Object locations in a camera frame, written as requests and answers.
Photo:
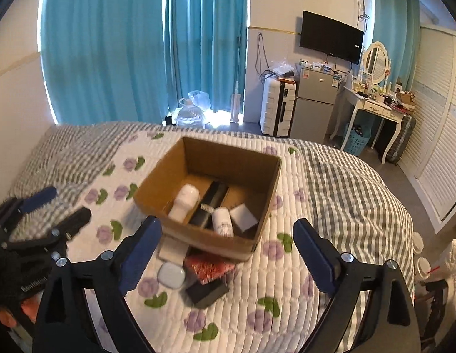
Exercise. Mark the wide teal curtain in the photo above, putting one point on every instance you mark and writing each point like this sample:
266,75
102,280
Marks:
103,44

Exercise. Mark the white dressing table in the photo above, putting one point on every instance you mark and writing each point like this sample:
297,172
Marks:
375,108

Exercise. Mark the flat white box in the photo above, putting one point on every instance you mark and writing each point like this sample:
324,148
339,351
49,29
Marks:
171,252

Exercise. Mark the small white bottle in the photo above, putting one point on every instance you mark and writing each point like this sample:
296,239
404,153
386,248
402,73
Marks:
223,222

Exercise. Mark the white padded jacket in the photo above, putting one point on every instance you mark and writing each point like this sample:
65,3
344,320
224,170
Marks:
452,261

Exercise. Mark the small black box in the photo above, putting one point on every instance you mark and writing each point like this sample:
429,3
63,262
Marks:
207,294

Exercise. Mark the large white bottle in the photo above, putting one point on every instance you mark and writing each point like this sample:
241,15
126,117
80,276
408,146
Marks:
183,202

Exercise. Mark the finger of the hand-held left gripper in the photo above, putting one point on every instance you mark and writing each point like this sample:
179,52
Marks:
38,195
75,220

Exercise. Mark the silver suitcase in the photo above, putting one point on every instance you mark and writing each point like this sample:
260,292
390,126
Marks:
402,139

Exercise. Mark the white louvred wardrobe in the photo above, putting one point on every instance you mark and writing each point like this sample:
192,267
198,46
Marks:
437,125

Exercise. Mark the white plastic bag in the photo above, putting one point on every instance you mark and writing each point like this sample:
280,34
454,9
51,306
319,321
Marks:
200,99

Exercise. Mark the oval white mirror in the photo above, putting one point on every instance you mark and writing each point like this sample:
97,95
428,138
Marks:
376,62

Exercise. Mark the brown cardboard box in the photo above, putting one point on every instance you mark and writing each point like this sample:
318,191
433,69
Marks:
213,242

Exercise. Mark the silver small fridge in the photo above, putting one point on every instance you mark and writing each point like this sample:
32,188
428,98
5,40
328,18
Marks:
314,106

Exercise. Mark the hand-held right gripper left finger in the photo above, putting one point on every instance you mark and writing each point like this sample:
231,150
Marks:
139,261

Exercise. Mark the clear water jug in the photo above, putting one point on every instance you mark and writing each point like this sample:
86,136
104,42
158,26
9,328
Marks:
189,116

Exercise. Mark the red patterned packet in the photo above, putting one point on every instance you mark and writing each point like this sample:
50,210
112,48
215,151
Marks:
209,268

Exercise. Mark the white rounded case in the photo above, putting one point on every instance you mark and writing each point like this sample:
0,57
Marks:
171,275

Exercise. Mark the blue plastic basket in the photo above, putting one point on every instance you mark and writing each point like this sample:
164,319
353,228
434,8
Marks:
356,139

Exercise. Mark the white suitcase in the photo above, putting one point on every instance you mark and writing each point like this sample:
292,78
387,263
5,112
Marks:
273,106

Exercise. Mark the clear plastic bag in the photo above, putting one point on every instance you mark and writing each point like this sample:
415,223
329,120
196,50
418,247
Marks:
281,69

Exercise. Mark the narrow teal curtain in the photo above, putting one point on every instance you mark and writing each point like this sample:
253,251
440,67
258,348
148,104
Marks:
205,44

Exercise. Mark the small white square box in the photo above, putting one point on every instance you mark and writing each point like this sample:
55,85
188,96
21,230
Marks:
243,217

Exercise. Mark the teal curtain beside wardrobe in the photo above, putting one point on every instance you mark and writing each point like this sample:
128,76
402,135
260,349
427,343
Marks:
397,18

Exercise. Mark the long black box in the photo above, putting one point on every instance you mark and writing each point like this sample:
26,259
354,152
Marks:
209,200

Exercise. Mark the black wall television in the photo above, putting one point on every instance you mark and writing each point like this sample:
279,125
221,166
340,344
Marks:
330,36

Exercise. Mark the white paper cup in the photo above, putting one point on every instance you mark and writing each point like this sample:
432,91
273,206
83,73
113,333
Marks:
418,243
424,269

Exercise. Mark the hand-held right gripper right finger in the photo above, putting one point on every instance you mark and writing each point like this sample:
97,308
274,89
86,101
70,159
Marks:
316,261

